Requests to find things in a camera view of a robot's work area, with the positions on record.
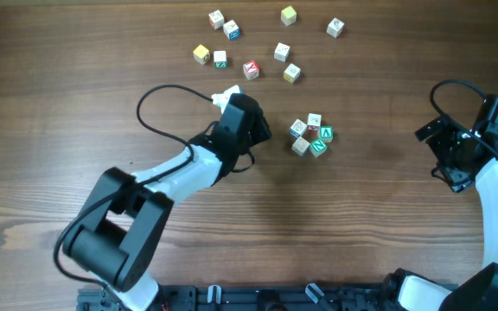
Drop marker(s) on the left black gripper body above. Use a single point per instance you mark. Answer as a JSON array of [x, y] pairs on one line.
[[260, 133]]

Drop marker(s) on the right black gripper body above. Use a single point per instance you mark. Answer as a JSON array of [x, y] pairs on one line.
[[446, 145]]

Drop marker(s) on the blue edged picture block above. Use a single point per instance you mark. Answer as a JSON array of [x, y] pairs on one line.
[[298, 128]]

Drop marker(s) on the plain wooden picture block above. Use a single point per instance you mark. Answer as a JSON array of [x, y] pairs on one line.
[[300, 146]]

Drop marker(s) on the red edged wooden block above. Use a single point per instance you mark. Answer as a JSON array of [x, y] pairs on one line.
[[314, 121]]

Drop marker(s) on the green letter N block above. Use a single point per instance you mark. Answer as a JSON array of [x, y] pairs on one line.
[[317, 147]]

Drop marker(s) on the green letter A block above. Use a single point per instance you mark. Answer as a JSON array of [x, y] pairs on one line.
[[326, 133]]

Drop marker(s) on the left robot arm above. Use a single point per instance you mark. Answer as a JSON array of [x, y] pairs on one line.
[[116, 232]]

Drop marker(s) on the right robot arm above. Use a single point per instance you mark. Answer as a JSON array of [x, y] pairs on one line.
[[480, 292]]

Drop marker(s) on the red letter Y block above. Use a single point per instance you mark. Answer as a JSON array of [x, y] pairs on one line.
[[251, 69]]

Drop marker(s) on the yellow edged picture block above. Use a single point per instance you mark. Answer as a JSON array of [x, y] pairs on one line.
[[291, 73]]

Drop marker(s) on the green edged small block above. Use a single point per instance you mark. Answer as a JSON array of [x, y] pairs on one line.
[[220, 59]]

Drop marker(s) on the yellow block left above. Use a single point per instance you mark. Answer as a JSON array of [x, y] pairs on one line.
[[201, 54]]

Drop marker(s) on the wooden picture block centre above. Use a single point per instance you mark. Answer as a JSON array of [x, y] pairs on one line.
[[282, 52]]

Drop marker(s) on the blue edged letter block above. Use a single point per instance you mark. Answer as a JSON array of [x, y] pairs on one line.
[[231, 30]]

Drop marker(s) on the red picture block top left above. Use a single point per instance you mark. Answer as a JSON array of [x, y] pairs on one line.
[[216, 19]]

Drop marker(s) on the yellow top block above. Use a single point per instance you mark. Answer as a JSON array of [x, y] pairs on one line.
[[288, 15]]

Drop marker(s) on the brown picture block far right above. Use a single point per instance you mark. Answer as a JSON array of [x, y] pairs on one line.
[[335, 27]]

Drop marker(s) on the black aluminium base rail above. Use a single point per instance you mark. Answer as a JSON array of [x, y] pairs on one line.
[[311, 297]]

